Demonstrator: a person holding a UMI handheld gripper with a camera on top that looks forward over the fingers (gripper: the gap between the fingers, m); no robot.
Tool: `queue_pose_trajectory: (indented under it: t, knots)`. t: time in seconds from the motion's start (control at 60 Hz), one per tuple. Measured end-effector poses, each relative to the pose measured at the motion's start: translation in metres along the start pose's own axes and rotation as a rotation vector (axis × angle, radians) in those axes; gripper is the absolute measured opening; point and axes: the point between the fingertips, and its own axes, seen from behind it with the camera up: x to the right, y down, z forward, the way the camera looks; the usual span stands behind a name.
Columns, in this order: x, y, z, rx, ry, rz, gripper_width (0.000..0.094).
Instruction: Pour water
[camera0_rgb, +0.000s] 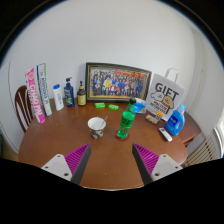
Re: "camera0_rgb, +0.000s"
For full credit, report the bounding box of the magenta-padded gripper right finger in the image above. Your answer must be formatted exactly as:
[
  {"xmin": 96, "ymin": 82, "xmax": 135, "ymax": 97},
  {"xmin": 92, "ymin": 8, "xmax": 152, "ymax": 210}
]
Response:
[{"xmin": 131, "ymin": 143, "xmax": 184, "ymax": 186}]

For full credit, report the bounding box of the white radiator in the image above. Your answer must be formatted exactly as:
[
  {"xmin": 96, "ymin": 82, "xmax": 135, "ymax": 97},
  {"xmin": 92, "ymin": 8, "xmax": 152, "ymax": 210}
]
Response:
[{"xmin": 183, "ymin": 134, "xmax": 219, "ymax": 168}]

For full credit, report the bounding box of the speckled snack bar packet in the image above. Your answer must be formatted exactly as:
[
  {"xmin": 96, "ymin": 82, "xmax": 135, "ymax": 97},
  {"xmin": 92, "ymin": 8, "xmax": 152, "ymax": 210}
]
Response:
[{"xmin": 145, "ymin": 114, "xmax": 160, "ymax": 125}]

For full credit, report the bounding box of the white remote control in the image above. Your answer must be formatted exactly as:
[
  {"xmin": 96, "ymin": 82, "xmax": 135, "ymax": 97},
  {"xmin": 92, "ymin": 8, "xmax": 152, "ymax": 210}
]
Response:
[{"xmin": 158, "ymin": 127, "xmax": 173, "ymax": 143}]

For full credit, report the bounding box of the amber pump bottle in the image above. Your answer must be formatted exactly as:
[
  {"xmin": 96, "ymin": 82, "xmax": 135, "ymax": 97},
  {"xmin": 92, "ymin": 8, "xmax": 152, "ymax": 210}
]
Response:
[{"xmin": 76, "ymin": 80, "xmax": 87, "ymax": 107}]

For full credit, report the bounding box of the blue tissue pack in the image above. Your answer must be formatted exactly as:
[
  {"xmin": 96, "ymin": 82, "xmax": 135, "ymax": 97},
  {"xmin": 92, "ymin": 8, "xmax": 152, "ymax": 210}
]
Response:
[{"xmin": 134, "ymin": 97, "xmax": 148, "ymax": 115}]

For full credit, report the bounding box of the white paper gift bag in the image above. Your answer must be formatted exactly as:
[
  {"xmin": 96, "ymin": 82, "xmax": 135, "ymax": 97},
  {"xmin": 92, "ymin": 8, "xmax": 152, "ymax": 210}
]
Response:
[{"xmin": 145, "ymin": 67, "xmax": 185, "ymax": 113}]

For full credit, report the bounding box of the spoon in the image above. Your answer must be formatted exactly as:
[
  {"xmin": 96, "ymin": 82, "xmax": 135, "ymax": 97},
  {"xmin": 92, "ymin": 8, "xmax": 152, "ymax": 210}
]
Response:
[{"xmin": 99, "ymin": 115, "xmax": 109, "ymax": 128}]

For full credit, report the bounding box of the blue detergent bottle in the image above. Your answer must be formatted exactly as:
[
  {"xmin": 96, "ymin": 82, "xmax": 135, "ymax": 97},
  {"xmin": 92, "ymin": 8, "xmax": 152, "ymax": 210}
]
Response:
[{"xmin": 165, "ymin": 103, "xmax": 187, "ymax": 137}]

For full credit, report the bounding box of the white bottle with blue cap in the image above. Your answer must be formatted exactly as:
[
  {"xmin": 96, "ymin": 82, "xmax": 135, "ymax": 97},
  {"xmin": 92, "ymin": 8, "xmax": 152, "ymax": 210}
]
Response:
[{"xmin": 52, "ymin": 83, "xmax": 65, "ymax": 111}]

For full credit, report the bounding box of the green plastic drink bottle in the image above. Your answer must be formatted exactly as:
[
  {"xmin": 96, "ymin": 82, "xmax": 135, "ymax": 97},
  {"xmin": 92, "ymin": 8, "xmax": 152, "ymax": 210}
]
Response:
[{"xmin": 117, "ymin": 97, "xmax": 137, "ymax": 140}]

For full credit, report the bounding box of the dark blue pump bottle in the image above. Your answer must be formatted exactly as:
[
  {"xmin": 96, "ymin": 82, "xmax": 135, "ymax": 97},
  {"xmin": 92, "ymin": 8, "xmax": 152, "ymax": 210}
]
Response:
[{"xmin": 63, "ymin": 77, "xmax": 76, "ymax": 108}]

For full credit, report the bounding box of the tall green and white box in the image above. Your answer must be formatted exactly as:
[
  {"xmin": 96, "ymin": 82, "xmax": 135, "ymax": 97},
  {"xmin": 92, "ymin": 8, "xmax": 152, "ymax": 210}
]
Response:
[{"xmin": 36, "ymin": 62, "xmax": 53, "ymax": 117}]

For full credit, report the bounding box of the framed group photo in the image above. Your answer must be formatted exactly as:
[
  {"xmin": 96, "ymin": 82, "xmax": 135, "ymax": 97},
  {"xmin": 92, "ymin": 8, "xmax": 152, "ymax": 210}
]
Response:
[{"xmin": 84, "ymin": 61, "xmax": 153, "ymax": 103}]

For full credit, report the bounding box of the wooden chair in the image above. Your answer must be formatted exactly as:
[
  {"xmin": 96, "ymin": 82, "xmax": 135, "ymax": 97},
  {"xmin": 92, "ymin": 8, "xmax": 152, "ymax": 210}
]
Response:
[{"xmin": 14, "ymin": 85, "xmax": 35, "ymax": 134}]

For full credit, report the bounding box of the flat round red coaster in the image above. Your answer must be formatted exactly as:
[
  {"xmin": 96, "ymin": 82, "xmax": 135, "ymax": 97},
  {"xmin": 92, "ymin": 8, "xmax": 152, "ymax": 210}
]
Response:
[{"xmin": 115, "ymin": 130, "xmax": 130, "ymax": 142}]

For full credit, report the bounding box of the tall pink box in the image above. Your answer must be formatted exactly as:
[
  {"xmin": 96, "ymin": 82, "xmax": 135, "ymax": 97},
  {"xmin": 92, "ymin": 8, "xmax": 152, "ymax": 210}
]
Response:
[{"xmin": 24, "ymin": 67, "xmax": 46, "ymax": 125}]

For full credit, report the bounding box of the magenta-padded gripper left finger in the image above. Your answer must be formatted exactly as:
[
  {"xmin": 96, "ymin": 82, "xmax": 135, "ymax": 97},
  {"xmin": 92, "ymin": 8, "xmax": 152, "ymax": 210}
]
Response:
[{"xmin": 41, "ymin": 143, "xmax": 92, "ymax": 186}]

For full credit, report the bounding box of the camouflage paper cup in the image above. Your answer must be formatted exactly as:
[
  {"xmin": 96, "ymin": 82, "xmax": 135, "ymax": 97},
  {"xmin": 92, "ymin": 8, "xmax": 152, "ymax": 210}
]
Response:
[{"xmin": 87, "ymin": 116, "xmax": 107, "ymax": 140}]

